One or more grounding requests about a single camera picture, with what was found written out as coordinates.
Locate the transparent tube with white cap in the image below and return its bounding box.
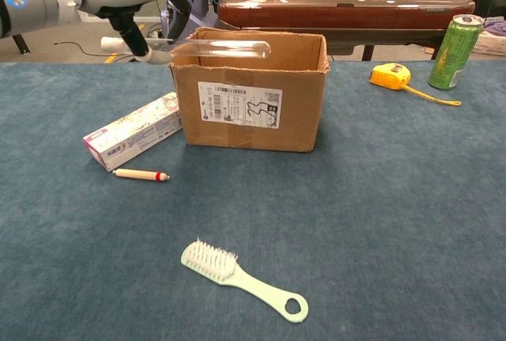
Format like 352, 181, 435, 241
100, 36, 272, 67

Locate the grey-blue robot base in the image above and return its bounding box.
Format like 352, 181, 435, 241
160, 0, 217, 41

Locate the white rectangular carton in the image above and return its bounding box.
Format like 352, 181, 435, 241
82, 91, 183, 172

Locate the open brown cardboard box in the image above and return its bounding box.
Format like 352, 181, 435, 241
168, 26, 330, 153

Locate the red and white pen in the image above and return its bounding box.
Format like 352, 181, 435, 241
111, 168, 171, 183

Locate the brown mahjong table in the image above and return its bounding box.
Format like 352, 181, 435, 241
217, 0, 476, 61

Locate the yellow tape measure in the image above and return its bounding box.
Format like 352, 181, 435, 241
369, 62, 463, 107

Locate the light green brush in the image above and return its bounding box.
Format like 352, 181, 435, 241
180, 239, 310, 324

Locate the blue table mat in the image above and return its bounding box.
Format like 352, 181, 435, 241
0, 59, 506, 341

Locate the green drink can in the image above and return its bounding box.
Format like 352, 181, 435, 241
427, 13, 485, 90

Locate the white plastic basket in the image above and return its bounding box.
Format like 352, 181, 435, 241
472, 28, 506, 55

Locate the purple cloth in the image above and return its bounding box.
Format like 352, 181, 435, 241
481, 16, 506, 36

